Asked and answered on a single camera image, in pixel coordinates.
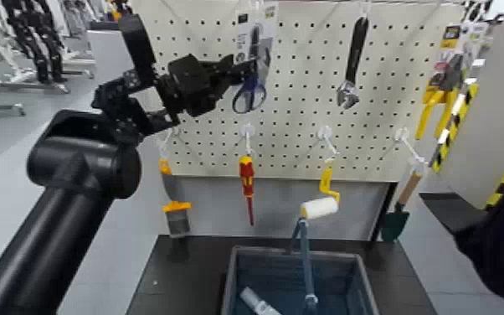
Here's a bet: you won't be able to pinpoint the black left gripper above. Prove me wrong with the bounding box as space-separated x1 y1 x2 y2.
162 52 260 118

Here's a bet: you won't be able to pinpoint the blue scissors with card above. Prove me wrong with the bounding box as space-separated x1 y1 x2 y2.
231 1 280 115

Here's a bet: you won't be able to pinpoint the teal plastic crate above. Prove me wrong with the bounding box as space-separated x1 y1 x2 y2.
221 217 380 315

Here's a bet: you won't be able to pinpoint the beige perforated pegboard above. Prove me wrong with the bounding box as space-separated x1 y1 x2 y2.
131 0 466 183

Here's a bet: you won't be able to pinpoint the red yellow screwdriver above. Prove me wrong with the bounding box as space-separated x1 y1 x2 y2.
239 155 256 227

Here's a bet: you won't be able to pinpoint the black adjustable wrench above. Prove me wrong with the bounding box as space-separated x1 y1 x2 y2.
336 16 371 111

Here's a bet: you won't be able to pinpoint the black humanoid robot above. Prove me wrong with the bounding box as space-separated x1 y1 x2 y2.
1 0 67 85

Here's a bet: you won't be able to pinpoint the yellow pliers with card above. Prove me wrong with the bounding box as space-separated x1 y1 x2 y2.
414 23 465 142

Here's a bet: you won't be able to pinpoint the white tube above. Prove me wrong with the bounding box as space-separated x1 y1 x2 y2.
239 286 282 315

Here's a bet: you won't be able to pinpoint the white rolling stand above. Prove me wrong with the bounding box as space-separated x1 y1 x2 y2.
0 0 71 95

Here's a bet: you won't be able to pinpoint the packaged tool card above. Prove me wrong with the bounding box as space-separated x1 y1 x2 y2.
460 19 491 85

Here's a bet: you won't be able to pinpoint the orange handled metal scraper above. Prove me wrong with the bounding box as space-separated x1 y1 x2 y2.
158 157 193 239

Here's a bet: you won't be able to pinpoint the white paint roller yellow handle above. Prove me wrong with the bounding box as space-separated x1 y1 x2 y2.
300 164 342 220

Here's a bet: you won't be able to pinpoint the black stand post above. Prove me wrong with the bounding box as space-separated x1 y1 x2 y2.
369 182 399 241

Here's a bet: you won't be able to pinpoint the green trowel wooden handle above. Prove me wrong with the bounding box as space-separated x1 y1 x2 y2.
380 168 424 243

